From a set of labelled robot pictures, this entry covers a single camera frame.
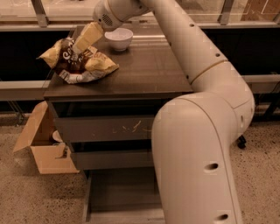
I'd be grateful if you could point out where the grey open bottom drawer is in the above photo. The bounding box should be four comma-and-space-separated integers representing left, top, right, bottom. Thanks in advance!
82, 167, 165, 224

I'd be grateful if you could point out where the white ceramic bowl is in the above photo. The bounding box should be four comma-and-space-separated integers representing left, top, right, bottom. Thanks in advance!
105, 28, 134, 52

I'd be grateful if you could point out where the black wheeled stand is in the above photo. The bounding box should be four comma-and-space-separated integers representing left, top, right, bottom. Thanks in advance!
237, 136, 247, 150

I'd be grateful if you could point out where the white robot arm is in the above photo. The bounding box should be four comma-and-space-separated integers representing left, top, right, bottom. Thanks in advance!
93, 0, 255, 224

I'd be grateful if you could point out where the open cardboard box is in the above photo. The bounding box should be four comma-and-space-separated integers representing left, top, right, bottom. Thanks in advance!
13, 101, 80, 174

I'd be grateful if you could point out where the white cup in box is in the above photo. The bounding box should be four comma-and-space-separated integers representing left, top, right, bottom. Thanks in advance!
52, 130, 63, 143

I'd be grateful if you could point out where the brown yellow chip bag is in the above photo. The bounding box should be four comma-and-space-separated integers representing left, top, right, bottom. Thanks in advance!
39, 38, 119, 84

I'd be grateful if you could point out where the grey middle drawer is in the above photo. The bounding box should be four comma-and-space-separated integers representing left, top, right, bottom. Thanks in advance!
71, 139, 153, 170

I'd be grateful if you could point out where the grey drawer cabinet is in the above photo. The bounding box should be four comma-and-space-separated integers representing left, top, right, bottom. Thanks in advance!
43, 24, 194, 179

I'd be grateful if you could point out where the grey top drawer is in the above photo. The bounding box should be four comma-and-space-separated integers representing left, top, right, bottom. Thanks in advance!
52, 99, 164, 143

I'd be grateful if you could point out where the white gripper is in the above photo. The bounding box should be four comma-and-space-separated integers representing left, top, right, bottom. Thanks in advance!
73, 0, 149, 54

